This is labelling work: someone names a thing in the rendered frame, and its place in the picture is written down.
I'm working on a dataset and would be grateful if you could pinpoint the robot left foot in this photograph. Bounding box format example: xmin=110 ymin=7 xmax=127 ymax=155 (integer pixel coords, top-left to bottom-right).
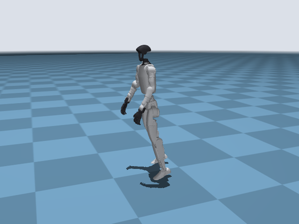
xmin=153 ymin=168 xmax=171 ymax=180

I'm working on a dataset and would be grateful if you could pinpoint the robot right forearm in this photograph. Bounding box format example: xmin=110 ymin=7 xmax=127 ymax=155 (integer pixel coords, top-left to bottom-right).
xmin=125 ymin=85 xmax=137 ymax=102

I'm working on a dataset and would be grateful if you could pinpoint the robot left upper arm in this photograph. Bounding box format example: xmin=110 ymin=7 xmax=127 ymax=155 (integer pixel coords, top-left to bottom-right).
xmin=146 ymin=66 xmax=156 ymax=94

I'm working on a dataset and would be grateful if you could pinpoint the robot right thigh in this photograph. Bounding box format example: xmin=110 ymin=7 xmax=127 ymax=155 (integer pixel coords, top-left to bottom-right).
xmin=142 ymin=110 xmax=159 ymax=137

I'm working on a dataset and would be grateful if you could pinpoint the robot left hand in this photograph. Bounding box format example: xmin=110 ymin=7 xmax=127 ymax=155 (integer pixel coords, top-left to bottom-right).
xmin=133 ymin=108 xmax=146 ymax=125

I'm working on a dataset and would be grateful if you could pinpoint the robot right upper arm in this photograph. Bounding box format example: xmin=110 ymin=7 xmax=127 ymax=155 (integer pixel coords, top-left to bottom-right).
xmin=132 ymin=65 xmax=140 ymax=88

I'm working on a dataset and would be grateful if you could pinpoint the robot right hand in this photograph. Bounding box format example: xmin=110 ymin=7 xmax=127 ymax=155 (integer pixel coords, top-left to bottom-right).
xmin=121 ymin=97 xmax=130 ymax=115

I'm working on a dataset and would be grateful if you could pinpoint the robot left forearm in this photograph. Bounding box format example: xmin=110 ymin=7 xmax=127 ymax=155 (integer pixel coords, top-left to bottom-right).
xmin=139 ymin=87 xmax=153 ymax=111

